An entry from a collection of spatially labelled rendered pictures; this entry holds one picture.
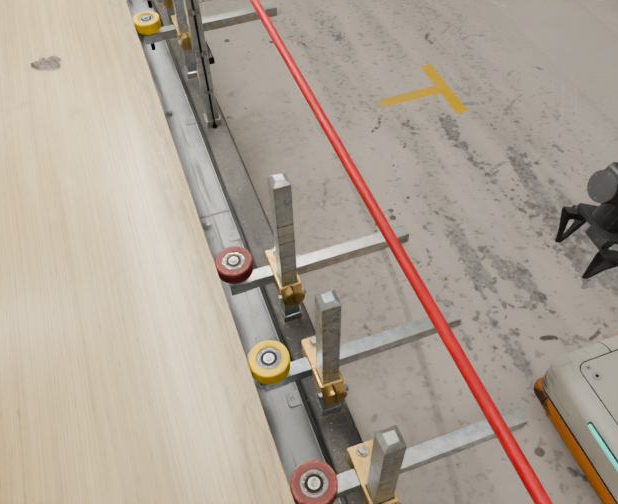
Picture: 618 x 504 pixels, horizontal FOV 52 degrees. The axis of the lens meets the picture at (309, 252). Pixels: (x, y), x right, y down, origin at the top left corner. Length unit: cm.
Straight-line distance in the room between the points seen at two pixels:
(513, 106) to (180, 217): 213
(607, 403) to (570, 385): 11
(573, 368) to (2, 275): 155
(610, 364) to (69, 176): 160
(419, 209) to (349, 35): 130
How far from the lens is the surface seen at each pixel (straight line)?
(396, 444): 93
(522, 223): 271
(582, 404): 201
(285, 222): 122
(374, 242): 146
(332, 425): 137
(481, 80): 338
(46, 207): 158
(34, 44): 212
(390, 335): 132
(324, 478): 112
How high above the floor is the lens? 197
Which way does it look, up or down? 52 degrees down
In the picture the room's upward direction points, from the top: 2 degrees counter-clockwise
